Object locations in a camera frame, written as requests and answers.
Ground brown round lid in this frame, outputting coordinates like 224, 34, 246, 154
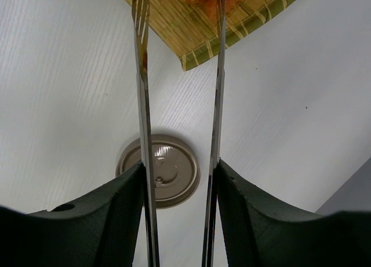
115, 134, 201, 211

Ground bamboo woven tray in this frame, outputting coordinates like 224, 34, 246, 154
125, 0, 296, 71

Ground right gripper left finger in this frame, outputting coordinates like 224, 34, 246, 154
1, 163, 145, 266

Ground steel food tongs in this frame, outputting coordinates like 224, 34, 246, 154
132, 0, 226, 266

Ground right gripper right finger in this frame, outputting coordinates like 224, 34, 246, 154
216, 160, 370, 266

